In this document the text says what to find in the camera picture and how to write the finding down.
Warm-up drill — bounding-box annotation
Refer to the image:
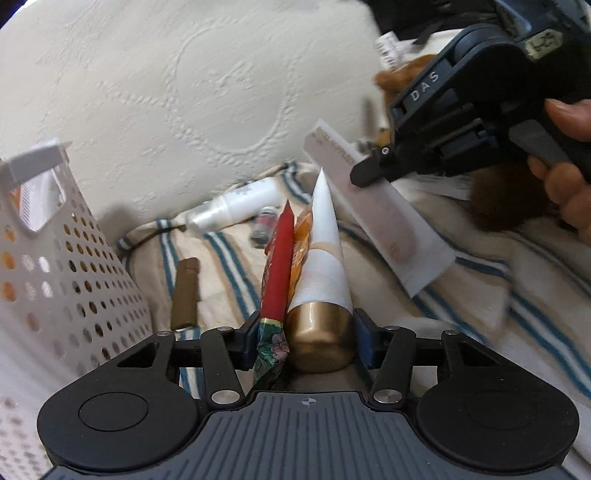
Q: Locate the red floral sachet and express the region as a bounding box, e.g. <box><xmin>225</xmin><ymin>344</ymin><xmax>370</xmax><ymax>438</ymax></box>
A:
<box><xmin>253</xmin><ymin>202</ymin><xmax>294</xmax><ymax>384</ymax></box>

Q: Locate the white tube gold cap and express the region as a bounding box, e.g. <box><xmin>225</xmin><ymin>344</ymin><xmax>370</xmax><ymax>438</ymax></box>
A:
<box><xmin>284</xmin><ymin>173</ymin><xmax>356</xmax><ymax>373</ymax></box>

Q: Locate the orange sauce packet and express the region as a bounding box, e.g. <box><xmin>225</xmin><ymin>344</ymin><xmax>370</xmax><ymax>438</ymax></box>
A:
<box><xmin>288</xmin><ymin>205</ymin><xmax>314</xmax><ymax>301</ymax></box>

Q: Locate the person right hand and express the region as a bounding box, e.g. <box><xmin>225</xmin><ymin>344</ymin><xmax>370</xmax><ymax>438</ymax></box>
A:
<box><xmin>528</xmin><ymin>99</ymin><xmax>590</xmax><ymax>244</ymax></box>

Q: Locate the brown lipstick tube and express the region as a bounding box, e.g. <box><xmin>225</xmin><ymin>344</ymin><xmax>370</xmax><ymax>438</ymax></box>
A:
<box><xmin>170</xmin><ymin>257</ymin><xmax>200</xmax><ymax>330</ymax></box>

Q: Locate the brown plush dog toy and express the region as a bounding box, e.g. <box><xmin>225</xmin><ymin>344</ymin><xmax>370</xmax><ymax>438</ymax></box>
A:
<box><xmin>373</xmin><ymin>54</ymin><xmax>565</xmax><ymax>234</ymax></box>

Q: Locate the black backpack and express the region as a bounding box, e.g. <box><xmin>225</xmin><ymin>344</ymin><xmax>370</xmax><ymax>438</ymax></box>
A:
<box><xmin>366</xmin><ymin>0</ymin><xmax>590</xmax><ymax>45</ymax></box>

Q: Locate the small red capped vial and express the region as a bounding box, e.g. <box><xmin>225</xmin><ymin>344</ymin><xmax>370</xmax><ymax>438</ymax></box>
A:
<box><xmin>249</xmin><ymin>206</ymin><xmax>279</xmax><ymax>249</ymax></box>

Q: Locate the white spray bottle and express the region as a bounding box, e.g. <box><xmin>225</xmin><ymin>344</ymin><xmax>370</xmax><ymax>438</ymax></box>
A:
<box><xmin>185</xmin><ymin>178</ymin><xmax>283</xmax><ymax>236</ymax></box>

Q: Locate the striped bed sheet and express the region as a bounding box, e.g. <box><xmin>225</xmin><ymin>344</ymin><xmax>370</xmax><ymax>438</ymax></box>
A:
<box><xmin>116</xmin><ymin>187</ymin><xmax>590</xmax><ymax>479</ymax></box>

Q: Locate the white perforated plastic basket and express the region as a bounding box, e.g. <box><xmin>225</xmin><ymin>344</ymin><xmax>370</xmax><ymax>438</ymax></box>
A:
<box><xmin>0</xmin><ymin>141</ymin><xmax>152</xmax><ymax>479</ymax></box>

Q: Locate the large cream pillow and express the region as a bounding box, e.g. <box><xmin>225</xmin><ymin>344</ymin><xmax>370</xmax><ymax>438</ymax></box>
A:
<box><xmin>1</xmin><ymin>1</ymin><xmax>381</xmax><ymax>240</ymax></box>

